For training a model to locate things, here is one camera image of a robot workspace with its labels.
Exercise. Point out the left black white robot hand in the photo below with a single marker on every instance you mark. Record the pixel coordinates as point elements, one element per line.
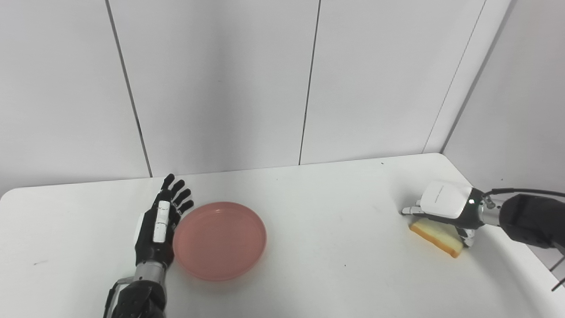
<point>156,229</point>

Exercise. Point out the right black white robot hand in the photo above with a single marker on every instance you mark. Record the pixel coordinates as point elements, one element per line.
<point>446,205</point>

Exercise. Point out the slice of white bread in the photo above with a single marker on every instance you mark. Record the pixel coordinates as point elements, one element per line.
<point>437,236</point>

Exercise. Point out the pink round plate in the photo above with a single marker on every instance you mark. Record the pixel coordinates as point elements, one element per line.
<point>220,240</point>

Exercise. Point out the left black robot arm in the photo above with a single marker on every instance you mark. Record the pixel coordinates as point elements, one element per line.
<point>139,293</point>

